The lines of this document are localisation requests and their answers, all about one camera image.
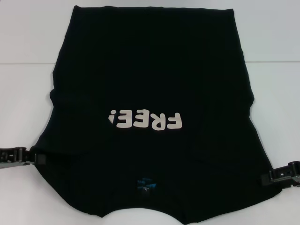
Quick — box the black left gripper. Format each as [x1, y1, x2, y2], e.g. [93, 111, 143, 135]
[0, 145, 47, 168]

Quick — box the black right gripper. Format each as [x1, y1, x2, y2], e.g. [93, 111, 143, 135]
[261, 160, 300, 188]

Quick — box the black shirt with FREE print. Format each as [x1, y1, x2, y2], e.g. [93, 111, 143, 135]
[31, 4, 283, 213]

